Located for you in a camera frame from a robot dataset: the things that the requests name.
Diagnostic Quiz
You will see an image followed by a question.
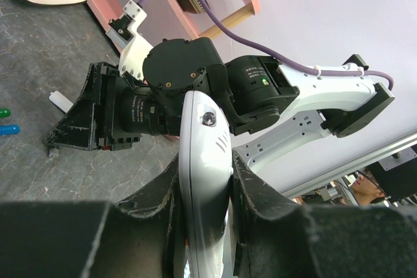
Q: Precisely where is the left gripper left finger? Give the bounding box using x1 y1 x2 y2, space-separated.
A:
1 159 186 277

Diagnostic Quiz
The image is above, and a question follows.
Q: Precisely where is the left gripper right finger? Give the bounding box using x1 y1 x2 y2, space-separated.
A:
229 152 416 277

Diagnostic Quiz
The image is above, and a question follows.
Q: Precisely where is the blue battery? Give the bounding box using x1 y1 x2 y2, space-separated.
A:
0 124 20 136

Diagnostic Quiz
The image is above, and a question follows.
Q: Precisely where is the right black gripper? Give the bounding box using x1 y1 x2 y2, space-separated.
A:
44 37 222 151

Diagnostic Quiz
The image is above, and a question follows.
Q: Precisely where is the white remote control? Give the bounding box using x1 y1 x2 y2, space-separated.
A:
179 90 233 277

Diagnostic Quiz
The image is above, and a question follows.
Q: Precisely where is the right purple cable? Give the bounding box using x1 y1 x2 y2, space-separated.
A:
138 0 394 90

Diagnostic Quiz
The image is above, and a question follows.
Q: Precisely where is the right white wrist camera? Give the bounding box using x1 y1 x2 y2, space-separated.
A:
106 0 153 81

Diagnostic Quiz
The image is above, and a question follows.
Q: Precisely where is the green battery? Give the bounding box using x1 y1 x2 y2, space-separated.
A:
0 108 11 118

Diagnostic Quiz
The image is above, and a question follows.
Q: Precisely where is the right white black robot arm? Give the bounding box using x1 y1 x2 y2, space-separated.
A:
45 38 394 171

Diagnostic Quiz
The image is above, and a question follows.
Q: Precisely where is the white battery compartment cover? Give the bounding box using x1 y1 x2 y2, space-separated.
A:
48 90 74 113

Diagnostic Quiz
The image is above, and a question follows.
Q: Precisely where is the person with glasses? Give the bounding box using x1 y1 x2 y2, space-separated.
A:
350 167 387 206

